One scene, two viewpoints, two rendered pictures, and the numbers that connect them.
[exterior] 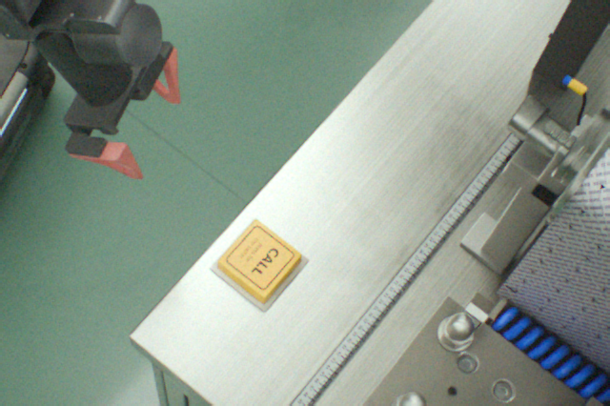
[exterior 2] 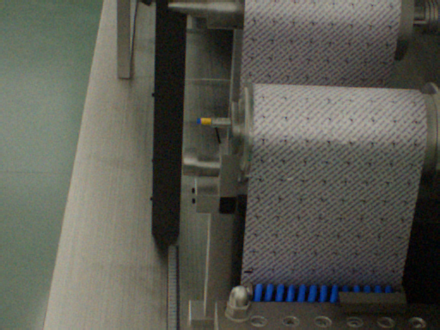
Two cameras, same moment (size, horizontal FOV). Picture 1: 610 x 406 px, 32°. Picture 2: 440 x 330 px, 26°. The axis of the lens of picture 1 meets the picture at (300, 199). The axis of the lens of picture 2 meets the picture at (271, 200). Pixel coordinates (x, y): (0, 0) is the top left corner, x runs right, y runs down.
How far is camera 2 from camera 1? 0.72 m
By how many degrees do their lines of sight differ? 42
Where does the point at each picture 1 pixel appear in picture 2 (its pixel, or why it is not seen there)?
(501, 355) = (273, 308)
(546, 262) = (259, 214)
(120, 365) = not seen: outside the picture
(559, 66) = (168, 216)
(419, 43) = (71, 253)
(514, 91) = (150, 247)
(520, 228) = (223, 260)
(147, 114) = not seen: outside the picture
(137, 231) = not seen: outside the picture
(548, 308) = (277, 262)
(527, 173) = (210, 196)
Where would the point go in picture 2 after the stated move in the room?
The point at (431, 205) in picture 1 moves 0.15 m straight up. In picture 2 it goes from (154, 316) to (156, 236)
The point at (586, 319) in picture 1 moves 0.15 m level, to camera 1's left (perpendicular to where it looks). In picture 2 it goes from (302, 244) to (210, 271)
